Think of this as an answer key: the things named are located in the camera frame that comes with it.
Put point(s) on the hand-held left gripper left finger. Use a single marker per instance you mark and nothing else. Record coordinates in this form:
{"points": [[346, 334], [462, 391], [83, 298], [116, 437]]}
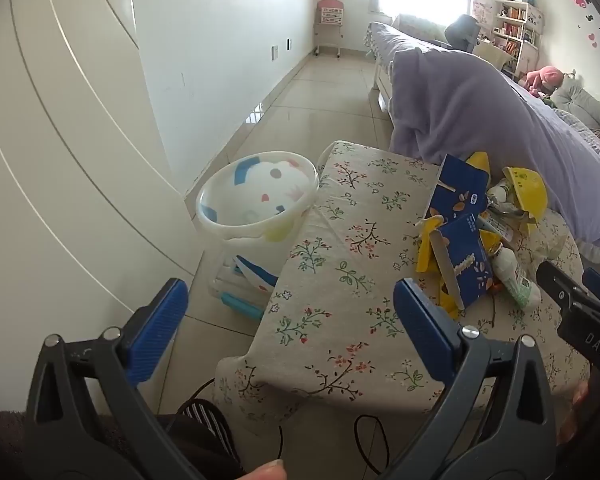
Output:
{"points": [[165, 330]]}

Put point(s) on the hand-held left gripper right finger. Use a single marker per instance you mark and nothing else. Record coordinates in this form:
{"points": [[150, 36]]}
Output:
{"points": [[420, 330]]}

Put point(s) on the white plastic bottle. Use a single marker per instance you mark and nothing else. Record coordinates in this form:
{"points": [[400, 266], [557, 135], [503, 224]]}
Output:
{"points": [[517, 275]]}

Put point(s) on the yellow snack wrapper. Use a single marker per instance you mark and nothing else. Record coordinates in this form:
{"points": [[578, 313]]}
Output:
{"points": [[425, 255]]}

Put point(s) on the dark blue torn carton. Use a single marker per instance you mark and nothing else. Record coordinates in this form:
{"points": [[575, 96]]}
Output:
{"points": [[467, 260]]}

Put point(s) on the yellow packet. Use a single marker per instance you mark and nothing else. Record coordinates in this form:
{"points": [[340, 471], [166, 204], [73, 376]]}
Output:
{"points": [[530, 190]]}

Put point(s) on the white green packet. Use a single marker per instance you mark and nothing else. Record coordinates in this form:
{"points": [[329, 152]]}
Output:
{"points": [[500, 200]]}

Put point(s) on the dark blue carton yellow top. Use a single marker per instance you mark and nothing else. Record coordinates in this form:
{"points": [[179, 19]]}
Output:
{"points": [[460, 195]]}

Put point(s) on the white plastic waste bin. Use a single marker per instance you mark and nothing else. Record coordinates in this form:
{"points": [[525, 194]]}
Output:
{"points": [[255, 195]]}

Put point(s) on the person's right hand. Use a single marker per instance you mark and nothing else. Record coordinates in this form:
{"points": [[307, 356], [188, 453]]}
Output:
{"points": [[577, 395]]}

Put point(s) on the person's left hand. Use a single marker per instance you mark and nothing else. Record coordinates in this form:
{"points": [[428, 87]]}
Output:
{"points": [[267, 471]]}

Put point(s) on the ruffled light bed sheet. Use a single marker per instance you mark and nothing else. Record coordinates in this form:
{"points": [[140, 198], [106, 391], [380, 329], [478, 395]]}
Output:
{"points": [[597, 251]]}

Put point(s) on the striped cloth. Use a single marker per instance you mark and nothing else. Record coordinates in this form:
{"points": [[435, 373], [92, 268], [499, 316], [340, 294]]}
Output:
{"points": [[205, 415]]}

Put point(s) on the floral tablecloth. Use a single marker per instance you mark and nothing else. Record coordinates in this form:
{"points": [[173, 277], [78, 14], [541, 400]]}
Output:
{"points": [[340, 260]]}

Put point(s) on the grey pillow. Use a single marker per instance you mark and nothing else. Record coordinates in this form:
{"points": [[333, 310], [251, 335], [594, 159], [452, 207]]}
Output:
{"points": [[582, 102]]}

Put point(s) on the pink plush toy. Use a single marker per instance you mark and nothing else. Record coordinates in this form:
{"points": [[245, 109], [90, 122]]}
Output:
{"points": [[546, 76]]}

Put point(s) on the purple fleece blanket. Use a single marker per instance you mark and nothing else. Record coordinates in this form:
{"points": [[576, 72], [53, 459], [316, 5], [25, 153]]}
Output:
{"points": [[455, 100]]}

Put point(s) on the white bookshelf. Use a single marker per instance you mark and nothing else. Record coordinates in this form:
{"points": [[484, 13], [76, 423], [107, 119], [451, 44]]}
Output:
{"points": [[517, 25]]}

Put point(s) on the grey chair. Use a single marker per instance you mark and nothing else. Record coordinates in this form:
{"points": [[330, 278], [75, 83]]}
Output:
{"points": [[462, 32]]}

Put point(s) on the pale green cushion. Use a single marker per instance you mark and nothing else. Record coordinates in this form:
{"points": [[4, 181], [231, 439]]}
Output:
{"points": [[420, 25]]}

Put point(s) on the white rolling stand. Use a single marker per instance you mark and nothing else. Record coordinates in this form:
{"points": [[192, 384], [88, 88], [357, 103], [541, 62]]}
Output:
{"points": [[327, 40]]}

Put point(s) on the pink drawer box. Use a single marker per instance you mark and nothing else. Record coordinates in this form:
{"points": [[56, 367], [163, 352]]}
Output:
{"points": [[330, 11]]}

